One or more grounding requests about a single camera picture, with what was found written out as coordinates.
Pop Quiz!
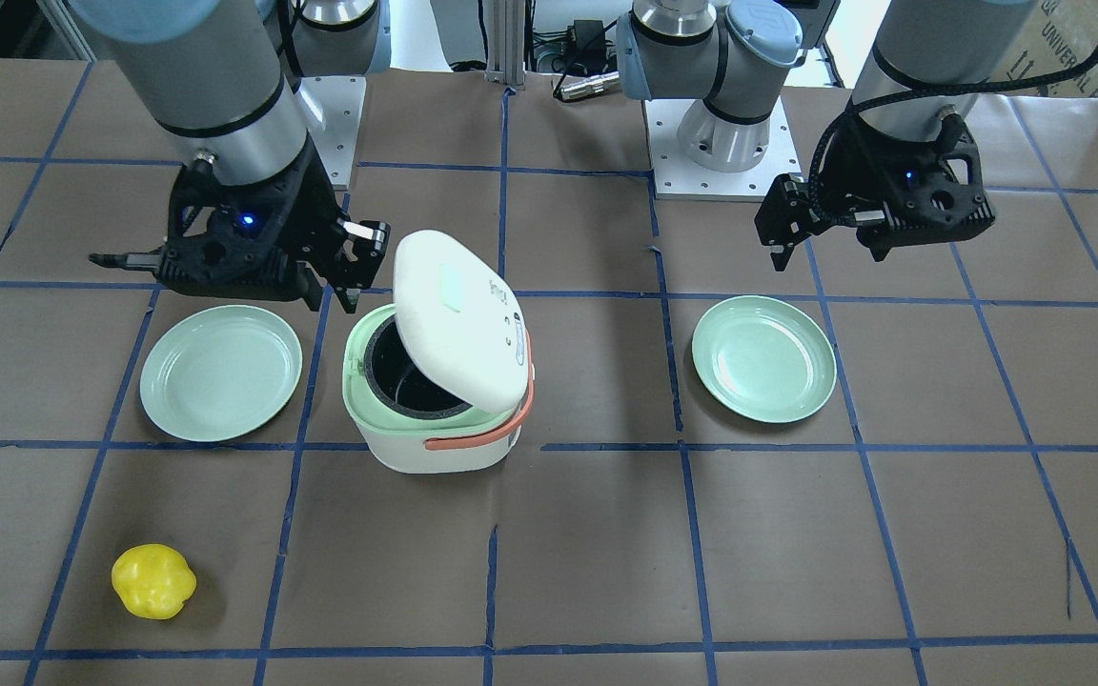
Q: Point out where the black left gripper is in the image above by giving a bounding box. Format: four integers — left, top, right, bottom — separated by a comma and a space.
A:
754, 112, 995, 272

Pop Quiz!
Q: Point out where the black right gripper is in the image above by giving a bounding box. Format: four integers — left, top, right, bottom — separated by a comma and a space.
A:
156, 143, 392, 315

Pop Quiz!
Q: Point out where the green plate near right arm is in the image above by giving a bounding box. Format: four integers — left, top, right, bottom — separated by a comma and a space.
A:
139, 305, 302, 443

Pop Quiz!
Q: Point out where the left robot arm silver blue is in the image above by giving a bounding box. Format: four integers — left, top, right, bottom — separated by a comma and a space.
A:
615, 1, 1033, 271

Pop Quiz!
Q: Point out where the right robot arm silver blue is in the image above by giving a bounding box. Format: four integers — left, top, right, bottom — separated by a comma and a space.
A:
72, 1, 391, 313

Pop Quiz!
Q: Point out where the green plate near left arm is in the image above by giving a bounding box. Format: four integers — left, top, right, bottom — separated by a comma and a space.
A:
690, 295, 837, 424

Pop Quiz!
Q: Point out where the brown paper table cover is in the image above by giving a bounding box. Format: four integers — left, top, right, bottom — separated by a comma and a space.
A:
0, 60, 1098, 685

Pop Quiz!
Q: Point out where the yellow toy bell pepper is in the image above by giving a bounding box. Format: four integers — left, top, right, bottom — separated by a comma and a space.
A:
111, 543, 197, 620

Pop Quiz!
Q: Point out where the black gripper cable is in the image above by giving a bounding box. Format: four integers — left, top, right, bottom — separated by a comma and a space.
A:
804, 0, 1098, 234

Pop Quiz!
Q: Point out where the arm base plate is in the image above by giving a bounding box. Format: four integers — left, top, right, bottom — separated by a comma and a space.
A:
643, 99, 802, 201
296, 75, 367, 191

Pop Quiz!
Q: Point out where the white rice cooker orange handle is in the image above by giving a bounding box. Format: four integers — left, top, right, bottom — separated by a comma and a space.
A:
341, 230, 535, 474

